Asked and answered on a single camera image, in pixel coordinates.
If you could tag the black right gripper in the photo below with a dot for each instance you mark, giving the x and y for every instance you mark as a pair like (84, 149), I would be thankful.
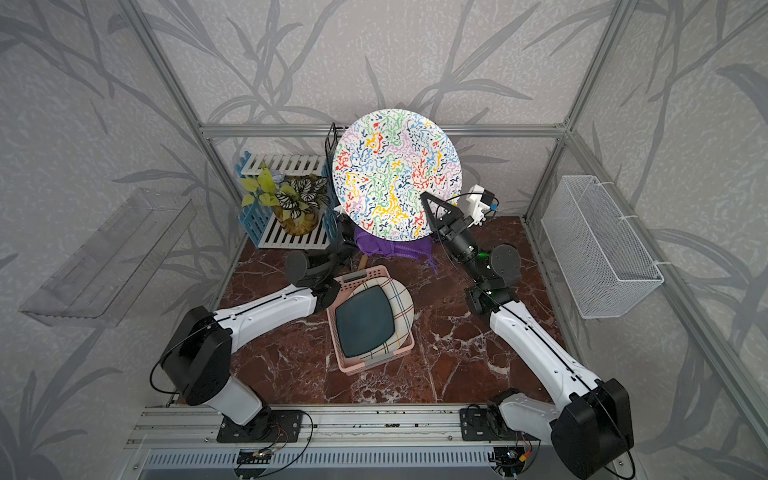
(456, 233)

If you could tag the purple cloth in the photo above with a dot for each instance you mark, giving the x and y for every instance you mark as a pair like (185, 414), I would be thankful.
(420, 249)

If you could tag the colourful squiggle round plate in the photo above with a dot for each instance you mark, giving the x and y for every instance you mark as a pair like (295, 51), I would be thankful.
(382, 164)

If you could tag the plaid striped white plate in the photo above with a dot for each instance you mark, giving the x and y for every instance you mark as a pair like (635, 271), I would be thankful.
(401, 342)

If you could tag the dark green square plate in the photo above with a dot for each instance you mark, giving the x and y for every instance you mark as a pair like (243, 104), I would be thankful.
(364, 321)

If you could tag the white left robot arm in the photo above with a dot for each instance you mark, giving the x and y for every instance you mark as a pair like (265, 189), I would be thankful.
(197, 358)

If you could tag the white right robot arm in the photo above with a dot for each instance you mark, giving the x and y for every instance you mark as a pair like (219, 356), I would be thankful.
(588, 420)

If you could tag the pink perforated plastic basket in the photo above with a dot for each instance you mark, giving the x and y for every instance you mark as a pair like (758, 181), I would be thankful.
(348, 284)

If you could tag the potted plant in yellow pot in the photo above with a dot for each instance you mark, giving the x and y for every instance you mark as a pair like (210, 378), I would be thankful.
(296, 201)

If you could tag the blue white slatted crate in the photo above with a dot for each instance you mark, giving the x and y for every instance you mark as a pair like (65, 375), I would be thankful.
(260, 223)

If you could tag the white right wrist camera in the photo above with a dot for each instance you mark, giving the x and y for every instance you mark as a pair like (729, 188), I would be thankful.
(477, 204)

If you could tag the black wire wall rack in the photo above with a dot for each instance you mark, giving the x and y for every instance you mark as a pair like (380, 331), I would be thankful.
(330, 145)

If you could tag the white mesh wall basket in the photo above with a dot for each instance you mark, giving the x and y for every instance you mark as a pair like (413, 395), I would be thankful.
(602, 259)

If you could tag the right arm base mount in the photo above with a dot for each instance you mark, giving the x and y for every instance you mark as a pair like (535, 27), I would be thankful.
(485, 423)

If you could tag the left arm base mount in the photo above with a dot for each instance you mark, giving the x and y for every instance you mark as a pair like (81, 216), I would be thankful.
(268, 426)

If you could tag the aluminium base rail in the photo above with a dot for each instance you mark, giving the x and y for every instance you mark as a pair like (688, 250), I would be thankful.
(336, 442)

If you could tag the clear acrylic wall shelf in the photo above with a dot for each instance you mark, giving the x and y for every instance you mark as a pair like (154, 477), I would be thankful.
(99, 283)

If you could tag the aluminium frame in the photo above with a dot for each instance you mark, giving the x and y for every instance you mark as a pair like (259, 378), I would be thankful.
(747, 397)

